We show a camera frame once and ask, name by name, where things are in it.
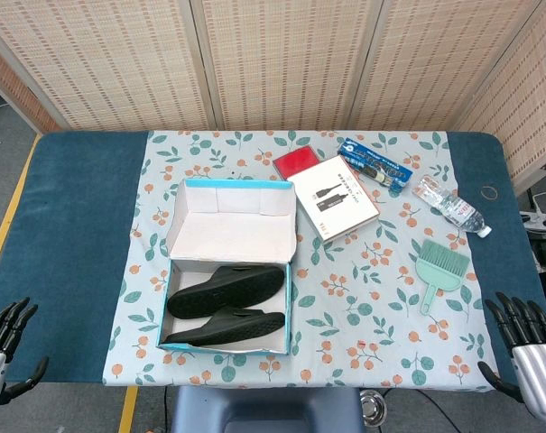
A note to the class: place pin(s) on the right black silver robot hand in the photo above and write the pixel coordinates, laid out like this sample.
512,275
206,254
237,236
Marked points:
539,370

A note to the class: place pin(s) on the black shoe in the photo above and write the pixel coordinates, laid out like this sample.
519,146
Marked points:
236,327
223,291

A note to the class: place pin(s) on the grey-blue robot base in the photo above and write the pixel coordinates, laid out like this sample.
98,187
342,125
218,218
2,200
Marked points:
263,410

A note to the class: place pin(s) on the blue cardboard shoe box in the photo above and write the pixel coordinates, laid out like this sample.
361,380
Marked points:
232,234

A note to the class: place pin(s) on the red card case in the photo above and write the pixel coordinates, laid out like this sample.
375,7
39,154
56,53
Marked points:
295,160

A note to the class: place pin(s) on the mint green hand brush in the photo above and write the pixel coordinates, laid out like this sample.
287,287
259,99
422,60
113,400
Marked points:
441,266

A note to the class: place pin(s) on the white stand base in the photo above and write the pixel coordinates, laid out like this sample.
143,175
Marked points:
541,221

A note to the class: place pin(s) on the dark blue table cover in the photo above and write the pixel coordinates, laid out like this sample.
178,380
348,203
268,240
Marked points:
65,225

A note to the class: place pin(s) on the clear plastic water bottle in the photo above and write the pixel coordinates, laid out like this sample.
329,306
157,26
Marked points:
453,207

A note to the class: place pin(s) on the brown rubber band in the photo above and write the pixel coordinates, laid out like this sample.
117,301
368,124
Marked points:
482,191

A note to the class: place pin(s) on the floral leaf print tablecloth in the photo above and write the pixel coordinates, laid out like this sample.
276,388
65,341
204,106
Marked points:
345,315

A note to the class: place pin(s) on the blue snack package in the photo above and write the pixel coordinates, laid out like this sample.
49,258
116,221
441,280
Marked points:
372,162

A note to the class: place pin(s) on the woven bamboo folding screen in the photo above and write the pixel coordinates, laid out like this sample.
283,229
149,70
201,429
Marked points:
277,67

